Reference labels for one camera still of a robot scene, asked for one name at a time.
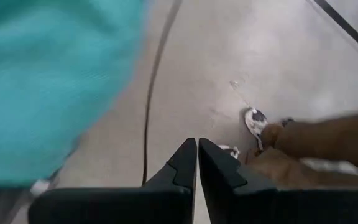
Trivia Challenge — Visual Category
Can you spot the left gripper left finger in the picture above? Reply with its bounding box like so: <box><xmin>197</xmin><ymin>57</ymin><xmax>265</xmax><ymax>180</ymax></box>
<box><xmin>28</xmin><ymin>138</ymin><xmax>198</xmax><ymax>224</ymax></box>

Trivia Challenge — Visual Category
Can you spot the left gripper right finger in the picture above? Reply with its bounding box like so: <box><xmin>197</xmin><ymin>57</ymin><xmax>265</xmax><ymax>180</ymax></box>
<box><xmin>198</xmin><ymin>138</ymin><xmax>358</xmax><ymax>224</ymax></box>

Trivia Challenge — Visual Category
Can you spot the teal terry towel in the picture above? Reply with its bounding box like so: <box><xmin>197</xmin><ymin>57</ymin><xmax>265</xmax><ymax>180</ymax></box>
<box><xmin>0</xmin><ymin>0</ymin><xmax>150</xmax><ymax>187</ymax></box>

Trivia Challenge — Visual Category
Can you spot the person's white shoe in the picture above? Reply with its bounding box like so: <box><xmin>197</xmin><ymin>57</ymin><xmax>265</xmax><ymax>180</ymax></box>
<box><xmin>218</xmin><ymin>144</ymin><xmax>241</xmax><ymax>160</ymax></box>
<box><xmin>244</xmin><ymin>107</ymin><xmax>270</xmax><ymax>151</ymax></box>

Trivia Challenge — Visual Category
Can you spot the person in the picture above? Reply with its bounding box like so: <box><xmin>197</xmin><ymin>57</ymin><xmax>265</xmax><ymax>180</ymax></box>
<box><xmin>246</xmin><ymin>111</ymin><xmax>358</xmax><ymax>189</ymax></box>

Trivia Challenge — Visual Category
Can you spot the thin dark floor cable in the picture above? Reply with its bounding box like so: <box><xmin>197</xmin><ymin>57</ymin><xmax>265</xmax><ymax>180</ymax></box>
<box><xmin>141</xmin><ymin>0</ymin><xmax>183</xmax><ymax>187</ymax></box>

